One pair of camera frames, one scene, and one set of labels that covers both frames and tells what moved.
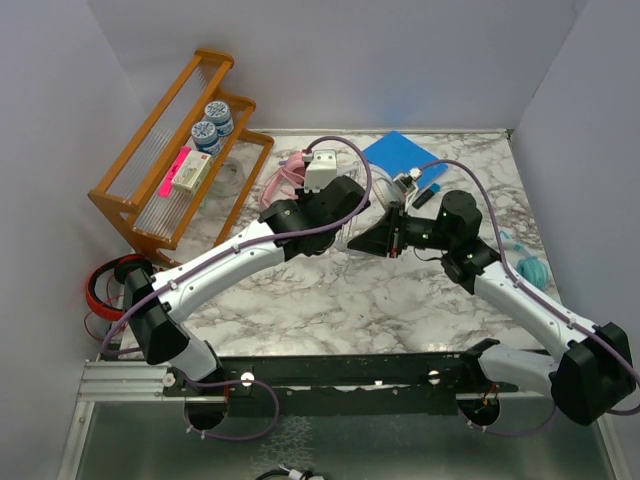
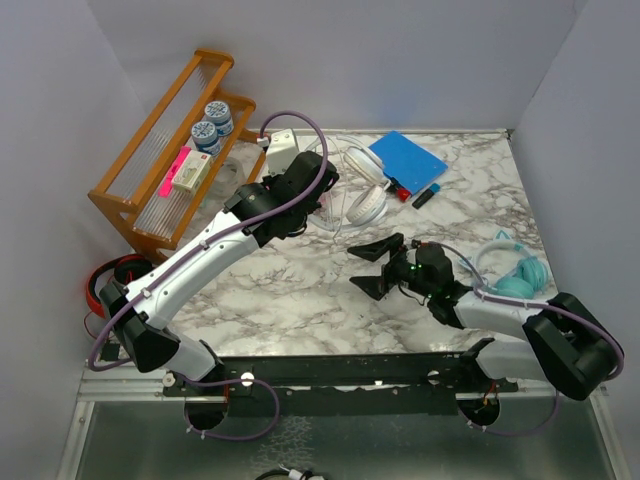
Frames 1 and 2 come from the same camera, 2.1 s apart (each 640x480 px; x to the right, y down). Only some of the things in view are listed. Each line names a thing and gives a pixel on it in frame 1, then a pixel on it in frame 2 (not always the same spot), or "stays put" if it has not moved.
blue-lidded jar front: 205,137 stays put
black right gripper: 384,240 → 378,249
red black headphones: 123,265 stays put
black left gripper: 305,197 → 275,179
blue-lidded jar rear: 219,113 stays put
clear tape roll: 230,177 stays put
